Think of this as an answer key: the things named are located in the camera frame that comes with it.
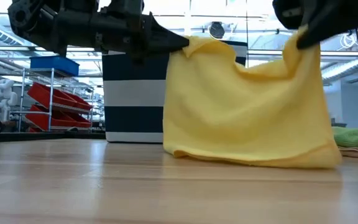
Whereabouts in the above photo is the blue plastic bin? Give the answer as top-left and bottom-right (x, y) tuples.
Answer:
(29, 55), (80, 77)

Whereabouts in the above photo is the green microfiber towel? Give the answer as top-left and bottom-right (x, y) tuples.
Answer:
(332, 125), (358, 149)

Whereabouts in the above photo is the yellow microfiber towel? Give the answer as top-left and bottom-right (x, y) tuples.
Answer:
(162, 26), (343, 169)

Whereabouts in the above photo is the navy white striped fabric basket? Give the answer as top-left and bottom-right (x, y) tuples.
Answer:
(102, 39), (249, 144)

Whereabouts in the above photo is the black ceiling cord reel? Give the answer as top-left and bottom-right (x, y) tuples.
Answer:
(209, 21), (226, 40)

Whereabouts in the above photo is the black metal table frame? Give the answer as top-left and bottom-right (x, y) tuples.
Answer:
(0, 132), (107, 144)

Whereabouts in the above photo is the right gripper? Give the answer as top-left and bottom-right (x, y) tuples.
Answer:
(272, 0), (358, 50)

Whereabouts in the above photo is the red plastic bin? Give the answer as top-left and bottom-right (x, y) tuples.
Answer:
(25, 104), (92, 132)
(27, 82), (93, 111)

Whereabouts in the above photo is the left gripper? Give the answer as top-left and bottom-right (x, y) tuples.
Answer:
(7, 0), (151, 60)

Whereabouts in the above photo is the metal wire shelf rack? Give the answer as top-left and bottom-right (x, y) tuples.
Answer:
(11, 67), (94, 134)

